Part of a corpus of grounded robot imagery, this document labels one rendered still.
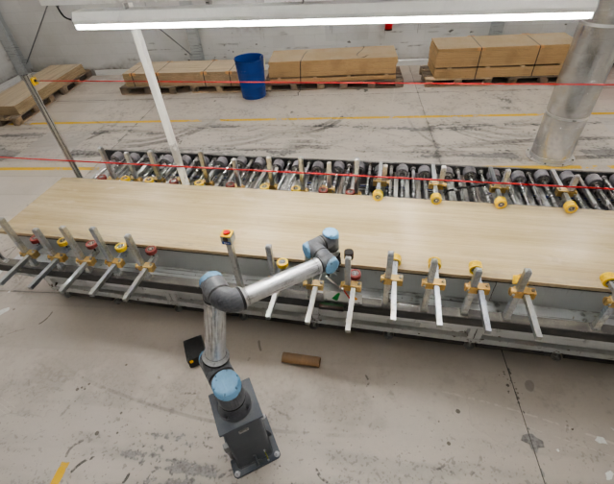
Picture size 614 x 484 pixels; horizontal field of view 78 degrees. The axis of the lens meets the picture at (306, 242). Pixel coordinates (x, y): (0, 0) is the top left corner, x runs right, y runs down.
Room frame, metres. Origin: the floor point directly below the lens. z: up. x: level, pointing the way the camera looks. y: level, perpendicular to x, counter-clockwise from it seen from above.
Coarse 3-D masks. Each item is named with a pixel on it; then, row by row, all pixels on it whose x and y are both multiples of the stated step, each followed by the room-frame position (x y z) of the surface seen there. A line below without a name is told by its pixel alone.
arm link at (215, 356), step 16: (208, 272) 1.27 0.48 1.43; (208, 288) 1.18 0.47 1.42; (208, 304) 1.17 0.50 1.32; (208, 320) 1.16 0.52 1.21; (224, 320) 1.18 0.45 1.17; (208, 336) 1.15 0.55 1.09; (224, 336) 1.17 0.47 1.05; (208, 352) 1.14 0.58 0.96; (224, 352) 1.15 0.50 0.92; (208, 368) 1.10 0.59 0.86
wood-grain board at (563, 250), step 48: (48, 192) 2.99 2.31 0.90; (96, 192) 2.92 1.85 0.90; (144, 192) 2.86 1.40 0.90; (192, 192) 2.79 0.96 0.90; (240, 192) 2.73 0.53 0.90; (288, 192) 2.67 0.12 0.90; (144, 240) 2.19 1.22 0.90; (192, 240) 2.14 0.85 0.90; (240, 240) 2.10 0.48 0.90; (288, 240) 2.06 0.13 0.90; (384, 240) 1.97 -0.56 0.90; (432, 240) 1.93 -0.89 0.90; (480, 240) 1.89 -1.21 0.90; (528, 240) 1.85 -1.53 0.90; (576, 240) 1.81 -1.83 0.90; (576, 288) 1.43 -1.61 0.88
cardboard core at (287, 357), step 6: (282, 354) 1.63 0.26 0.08; (288, 354) 1.63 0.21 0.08; (294, 354) 1.62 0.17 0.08; (300, 354) 1.62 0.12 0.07; (282, 360) 1.60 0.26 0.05; (288, 360) 1.59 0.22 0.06; (294, 360) 1.58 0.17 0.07; (300, 360) 1.57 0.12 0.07; (306, 360) 1.57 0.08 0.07; (312, 360) 1.56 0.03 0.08; (318, 360) 1.55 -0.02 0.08; (312, 366) 1.54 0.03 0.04; (318, 366) 1.52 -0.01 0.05
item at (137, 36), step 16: (48, 0) 2.30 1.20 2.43; (64, 0) 2.27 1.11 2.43; (80, 0) 2.25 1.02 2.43; (96, 0) 2.23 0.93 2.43; (112, 0) 2.21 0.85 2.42; (128, 0) 2.19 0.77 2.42; (144, 0) 2.17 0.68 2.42; (160, 0) 2.14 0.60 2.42; (176, 0) 2.13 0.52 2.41; (144, 48) 2.94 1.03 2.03; (144, 64) 2.93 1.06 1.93; (160, 96) 2.96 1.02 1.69; (160, 112) 2.93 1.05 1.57; (176, 144) 2.96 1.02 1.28; (176, 160) 2.93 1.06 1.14
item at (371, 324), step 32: (96, 256) 2.34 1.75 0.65; (128, 256) 2.26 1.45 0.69; (160, 256) 2.19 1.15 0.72; (192, 256) 2.12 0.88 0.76; (224, 256) 2.05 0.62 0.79; (128, 288) 2.34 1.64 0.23; (416, 288) 1.71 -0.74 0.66; (448, 288) 1.66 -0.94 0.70; (544, 288) 1.52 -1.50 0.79; (288, 320) 1.97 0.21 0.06; (320, 320) 1.88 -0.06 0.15; (352, 320) 1.84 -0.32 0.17; (384, 320) 1.78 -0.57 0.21; (544, 352) 1.48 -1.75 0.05; (576, 352) 1.41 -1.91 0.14; (608, 352) 1.38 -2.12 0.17
